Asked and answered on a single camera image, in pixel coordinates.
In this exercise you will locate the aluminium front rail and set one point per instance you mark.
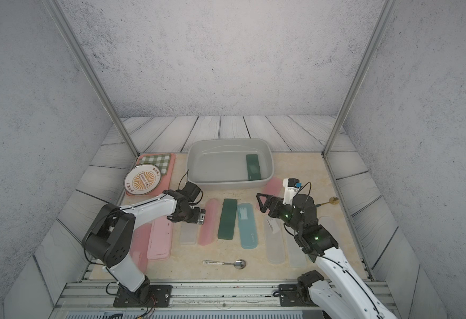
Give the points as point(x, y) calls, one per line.
point(189, 299)

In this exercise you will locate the green checkered cloth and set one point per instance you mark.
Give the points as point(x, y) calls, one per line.
point(161, 161)

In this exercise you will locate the metal spoon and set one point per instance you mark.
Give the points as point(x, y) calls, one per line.
point(239, 264)

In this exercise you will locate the dark green pencil case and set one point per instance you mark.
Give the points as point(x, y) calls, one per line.
point(228, 219)
point(253, 167)

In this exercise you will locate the translucent pink pencil case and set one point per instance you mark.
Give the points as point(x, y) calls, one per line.
point(273, 188)

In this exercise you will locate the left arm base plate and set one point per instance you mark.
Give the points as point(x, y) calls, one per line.
point(156, 296)

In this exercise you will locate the frosted white pencil case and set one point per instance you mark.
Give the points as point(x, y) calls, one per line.
point(189, 234)

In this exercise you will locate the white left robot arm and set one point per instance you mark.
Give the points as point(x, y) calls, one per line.
point(109, 238)

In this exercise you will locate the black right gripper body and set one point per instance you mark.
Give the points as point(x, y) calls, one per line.
point(285, 213)

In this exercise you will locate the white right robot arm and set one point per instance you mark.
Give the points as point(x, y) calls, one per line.
point(336, 287)

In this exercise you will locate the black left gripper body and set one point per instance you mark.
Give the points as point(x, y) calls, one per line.
point(192, 215)

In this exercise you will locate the light pink ridged pencil case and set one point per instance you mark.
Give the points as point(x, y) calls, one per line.
point(160, 241)

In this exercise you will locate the round patterned ceramic plate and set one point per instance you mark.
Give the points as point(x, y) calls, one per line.
point(142, 179)

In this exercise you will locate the pink plastic tray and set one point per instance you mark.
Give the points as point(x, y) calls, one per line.
point(165, 181)

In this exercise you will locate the grey plastic storage box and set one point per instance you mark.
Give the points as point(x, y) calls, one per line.
point(223, 165)

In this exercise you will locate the left aluminium frame post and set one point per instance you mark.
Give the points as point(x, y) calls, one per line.
point(64, 27)

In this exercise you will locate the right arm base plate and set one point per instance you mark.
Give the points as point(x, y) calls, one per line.
point(290, 295)

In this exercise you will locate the right aluminium frame post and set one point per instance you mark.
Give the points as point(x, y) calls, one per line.
point(370, 50)

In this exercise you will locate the clear pencil case with label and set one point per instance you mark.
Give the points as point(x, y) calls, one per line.
point(274, 241)

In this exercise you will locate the aluminium frame post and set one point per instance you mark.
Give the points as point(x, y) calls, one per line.
point(64, 27)
point(370, 50)

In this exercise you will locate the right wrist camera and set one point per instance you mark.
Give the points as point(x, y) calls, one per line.
point(292, 186)

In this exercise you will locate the rose pink pencil case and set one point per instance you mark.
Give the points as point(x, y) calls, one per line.
point(139, 246)

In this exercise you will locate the teal pencil case with label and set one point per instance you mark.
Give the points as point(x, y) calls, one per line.
point(247, 226)

